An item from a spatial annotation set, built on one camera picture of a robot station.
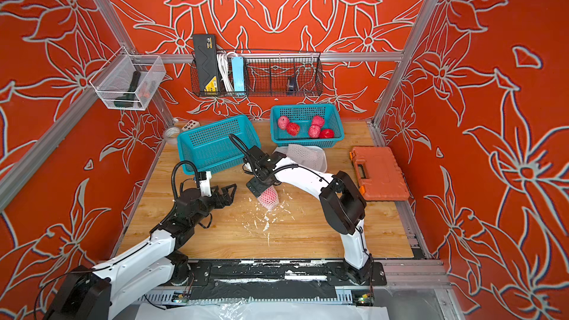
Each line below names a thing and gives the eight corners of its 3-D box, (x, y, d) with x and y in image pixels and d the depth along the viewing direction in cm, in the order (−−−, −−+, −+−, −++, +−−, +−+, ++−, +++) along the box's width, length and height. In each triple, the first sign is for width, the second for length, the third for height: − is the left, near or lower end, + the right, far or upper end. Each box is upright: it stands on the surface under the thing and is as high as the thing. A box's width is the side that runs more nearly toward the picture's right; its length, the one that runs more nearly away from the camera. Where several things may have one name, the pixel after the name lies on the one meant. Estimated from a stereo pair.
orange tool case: (361, 201, 91) (364, 196, 87) (349, 152, 108) (351, 146, 104) (405, 201, 91) (411, 196, 87) (386, 152, 107) (390, 146, 104)
